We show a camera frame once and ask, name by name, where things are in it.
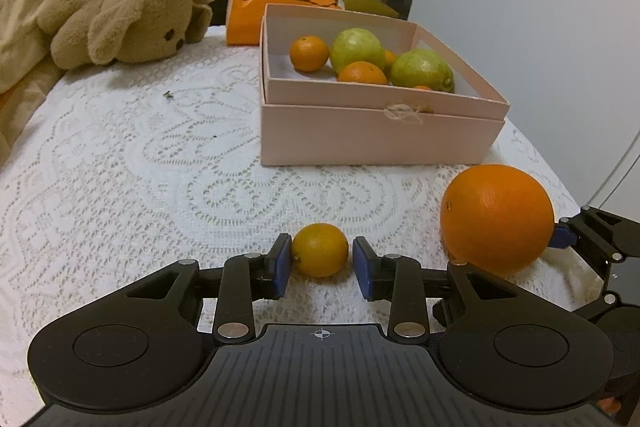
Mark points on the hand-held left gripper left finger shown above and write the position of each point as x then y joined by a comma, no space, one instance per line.
282,264

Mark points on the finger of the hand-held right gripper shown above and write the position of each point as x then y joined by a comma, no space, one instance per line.
562,238
441,311

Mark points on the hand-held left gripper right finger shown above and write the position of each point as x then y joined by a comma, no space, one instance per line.
362,269

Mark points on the small round orange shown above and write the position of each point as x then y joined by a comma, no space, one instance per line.
422,88
320,250
390,58

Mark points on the large orange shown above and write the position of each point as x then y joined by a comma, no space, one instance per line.
495,217

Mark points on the pink cardboard box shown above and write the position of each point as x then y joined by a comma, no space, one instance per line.
375,137

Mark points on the green guava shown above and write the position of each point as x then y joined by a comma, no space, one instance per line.
422,71
357,48

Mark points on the mandarin with stem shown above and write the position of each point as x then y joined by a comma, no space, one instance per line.
310,54

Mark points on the white lace tablecloth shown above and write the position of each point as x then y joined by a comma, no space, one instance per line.
125,187

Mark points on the small dark stem scrap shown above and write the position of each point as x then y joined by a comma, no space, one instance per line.
168,95

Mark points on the orange paper bag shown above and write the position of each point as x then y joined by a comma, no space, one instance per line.
245,22

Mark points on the beige teddy bear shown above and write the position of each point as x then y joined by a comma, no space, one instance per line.
135,22

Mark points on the beige blanket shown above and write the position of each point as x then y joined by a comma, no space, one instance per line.
20,7

